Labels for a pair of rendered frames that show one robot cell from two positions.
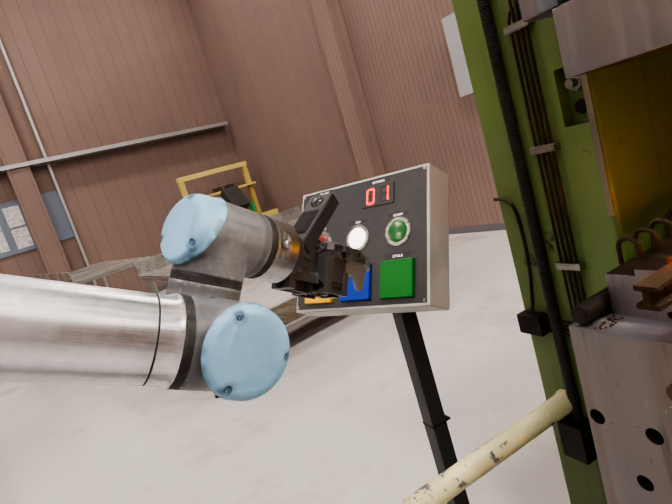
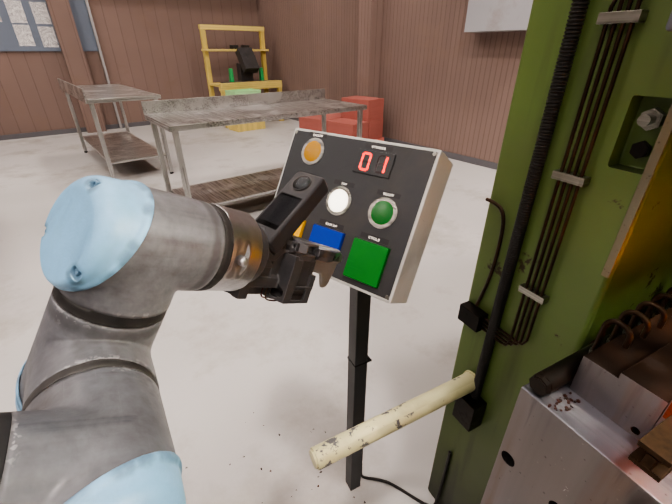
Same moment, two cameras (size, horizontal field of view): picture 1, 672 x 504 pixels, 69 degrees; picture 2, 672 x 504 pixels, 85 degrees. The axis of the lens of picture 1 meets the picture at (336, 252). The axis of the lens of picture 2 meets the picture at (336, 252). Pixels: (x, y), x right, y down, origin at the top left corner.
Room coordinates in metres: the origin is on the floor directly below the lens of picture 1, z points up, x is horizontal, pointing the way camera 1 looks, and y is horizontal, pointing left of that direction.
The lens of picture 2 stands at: (0.34, -0.02, 1.35)
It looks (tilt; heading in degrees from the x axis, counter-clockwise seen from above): 29 degrees down; 358
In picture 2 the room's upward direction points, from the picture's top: straight up
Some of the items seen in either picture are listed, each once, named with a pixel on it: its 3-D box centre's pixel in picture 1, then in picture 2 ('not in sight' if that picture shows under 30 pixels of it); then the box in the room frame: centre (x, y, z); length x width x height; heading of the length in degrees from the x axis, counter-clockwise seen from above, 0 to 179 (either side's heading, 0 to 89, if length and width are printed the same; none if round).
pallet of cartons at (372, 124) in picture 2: not in sight; (340, 122); (6.34, -0.33, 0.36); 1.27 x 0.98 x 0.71; 36
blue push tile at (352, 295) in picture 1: (356, 283); (324, 246); (0.98, -0.02, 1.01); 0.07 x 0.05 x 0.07; 50
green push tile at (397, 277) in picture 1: (397, 279); (366, 262); (0.92, -0.10, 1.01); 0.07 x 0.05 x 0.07; 50
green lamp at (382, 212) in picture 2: (397, 231); (382, 212); (0.95, -0.13, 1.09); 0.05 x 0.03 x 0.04; 25
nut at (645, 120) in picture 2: (576, 93); (644, 134); (0.85, -0.47, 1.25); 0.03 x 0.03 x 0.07; 25
